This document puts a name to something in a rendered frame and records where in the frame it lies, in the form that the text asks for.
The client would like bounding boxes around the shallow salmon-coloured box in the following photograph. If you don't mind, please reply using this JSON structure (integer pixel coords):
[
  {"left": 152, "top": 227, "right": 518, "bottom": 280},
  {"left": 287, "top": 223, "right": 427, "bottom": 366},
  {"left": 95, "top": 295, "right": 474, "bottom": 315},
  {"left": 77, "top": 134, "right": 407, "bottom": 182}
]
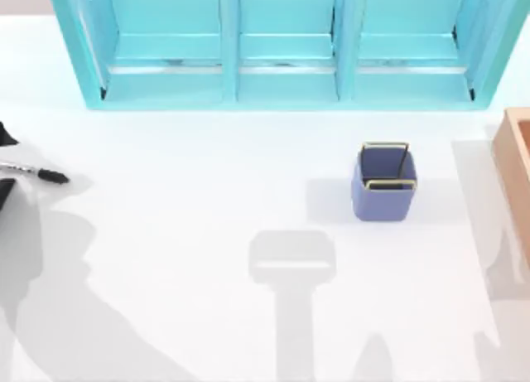
[{"left": 491, "top": 107, "right": 530, "bottom": 284}]

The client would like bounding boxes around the white marker with black cap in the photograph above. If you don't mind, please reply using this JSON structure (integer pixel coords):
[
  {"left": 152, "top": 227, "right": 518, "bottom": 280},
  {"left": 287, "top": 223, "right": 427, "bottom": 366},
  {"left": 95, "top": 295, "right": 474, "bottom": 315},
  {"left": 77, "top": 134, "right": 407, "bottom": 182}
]
[{"left": 0, "top": 162, "right": 70, "bottom": 186}]

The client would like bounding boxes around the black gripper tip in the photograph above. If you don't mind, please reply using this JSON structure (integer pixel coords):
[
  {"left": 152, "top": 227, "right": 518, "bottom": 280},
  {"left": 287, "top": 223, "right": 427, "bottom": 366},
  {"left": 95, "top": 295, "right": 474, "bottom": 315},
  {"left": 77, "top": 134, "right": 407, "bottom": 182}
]
[{"left": 0, "top": 122, "right": 20, "bottom": 147}]

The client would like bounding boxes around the light blue rack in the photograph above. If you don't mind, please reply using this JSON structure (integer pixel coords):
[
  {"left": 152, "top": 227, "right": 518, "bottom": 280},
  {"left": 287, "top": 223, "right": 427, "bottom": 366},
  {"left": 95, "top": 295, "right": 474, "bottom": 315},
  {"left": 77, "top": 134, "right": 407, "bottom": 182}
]
[{"left": 46, "top": 0, "right": 526, "bottom": 112}]

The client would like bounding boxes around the blue basket with gold handles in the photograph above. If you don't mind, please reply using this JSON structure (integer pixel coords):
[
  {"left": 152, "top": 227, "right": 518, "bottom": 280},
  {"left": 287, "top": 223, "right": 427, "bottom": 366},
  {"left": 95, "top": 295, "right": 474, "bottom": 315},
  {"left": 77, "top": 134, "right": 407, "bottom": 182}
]
[{"left": 350, "top": 141, "right": 418, "bottom": 223}]

